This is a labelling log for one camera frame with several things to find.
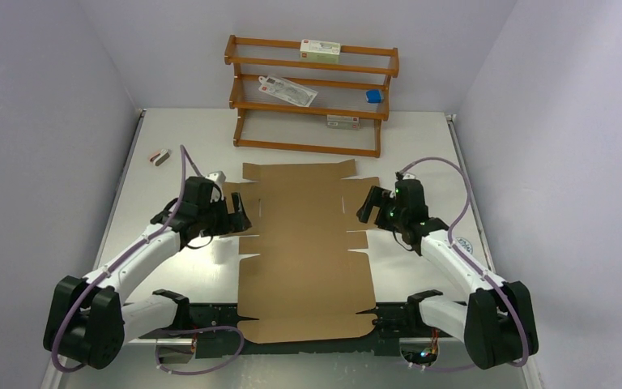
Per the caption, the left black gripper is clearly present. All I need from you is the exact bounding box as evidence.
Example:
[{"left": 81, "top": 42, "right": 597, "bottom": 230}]
[{"left": 197, "top": 191, "right": 250, "bottom": 237}]

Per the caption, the brown cardboard box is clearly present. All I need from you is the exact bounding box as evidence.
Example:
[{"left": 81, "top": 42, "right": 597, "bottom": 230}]
[{"left": 225, "top": 160, "right": 380, "bottom": 320}]

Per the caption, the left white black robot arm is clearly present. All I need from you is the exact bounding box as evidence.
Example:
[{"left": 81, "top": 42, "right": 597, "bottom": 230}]
[{"left": 43, "top": 171, "right": 252, "bottom": 370}]

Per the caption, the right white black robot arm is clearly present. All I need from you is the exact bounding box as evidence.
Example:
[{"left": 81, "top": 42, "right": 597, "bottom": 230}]
[{"left": 356, "top": 178, "right": 539, "bottom": 370}]

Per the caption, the grey box bottom shelf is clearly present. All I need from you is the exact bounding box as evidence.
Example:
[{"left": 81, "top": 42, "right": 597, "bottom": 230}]
[{"left": 326, "top": 115, "right": 360, "bottom": 130}]

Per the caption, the white green box top shelf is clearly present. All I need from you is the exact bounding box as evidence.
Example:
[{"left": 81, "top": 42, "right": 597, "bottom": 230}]
[{"left": 299, "top": 39, "right": 342, "bottom": 64}]

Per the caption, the round blue white sticker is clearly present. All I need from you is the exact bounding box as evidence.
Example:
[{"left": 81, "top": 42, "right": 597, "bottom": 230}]
[{"left": 454, "top": 237, "right": 474, "bottom": 254}]

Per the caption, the small red grey object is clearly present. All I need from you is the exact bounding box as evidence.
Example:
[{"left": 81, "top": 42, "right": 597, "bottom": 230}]
[{"left": 149, "top": 148, "right": 172, "bottom": 167}]

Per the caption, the small blue object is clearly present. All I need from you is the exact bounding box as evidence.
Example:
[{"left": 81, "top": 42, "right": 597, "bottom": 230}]
[{"left": 365, "top": 89, "right": 384, "bottom": 104}]

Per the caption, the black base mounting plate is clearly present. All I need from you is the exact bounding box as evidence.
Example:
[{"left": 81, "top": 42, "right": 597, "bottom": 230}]
[{"left": 142, "top": 302, "right": 447, "bottom": 359}]

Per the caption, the orange wooden shelf rack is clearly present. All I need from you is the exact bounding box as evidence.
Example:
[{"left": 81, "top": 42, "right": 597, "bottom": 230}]
[{"left": 224, "top": 35, "right": 399, "bottom": 158}]

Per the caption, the clear plastic packaged item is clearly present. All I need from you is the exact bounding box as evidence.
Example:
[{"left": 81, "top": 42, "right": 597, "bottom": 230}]
[{"left": 258, "top": 75, "right": 317, "bottom": 108}]

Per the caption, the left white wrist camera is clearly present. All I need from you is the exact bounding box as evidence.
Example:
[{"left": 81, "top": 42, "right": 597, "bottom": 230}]
[{"left": 206, "top": 171, "right": 226, "bottom": 203}]

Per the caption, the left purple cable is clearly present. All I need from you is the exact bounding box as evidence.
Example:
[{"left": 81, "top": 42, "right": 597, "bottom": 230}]
[{"left": 49, "top": 144, "right": 246, "bottom": 376}]

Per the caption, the purple cable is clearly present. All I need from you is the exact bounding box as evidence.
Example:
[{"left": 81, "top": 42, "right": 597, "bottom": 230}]
[
  {"left": 395, "top": 156, "right": 530, "bottom": 373},
  {"left": 49, "top": 144, "right": 246, "bottom": 376}
]

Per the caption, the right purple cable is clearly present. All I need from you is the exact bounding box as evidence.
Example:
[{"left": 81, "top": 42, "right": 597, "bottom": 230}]
[{"left": 395, "top": 156, "right": 530, "bottom": 373}]

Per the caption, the aluminium rail frame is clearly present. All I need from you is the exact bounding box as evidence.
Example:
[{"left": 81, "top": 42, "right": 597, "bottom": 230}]
[{"left": 56, "top": 305, "right": 530, "bottom": 344}]

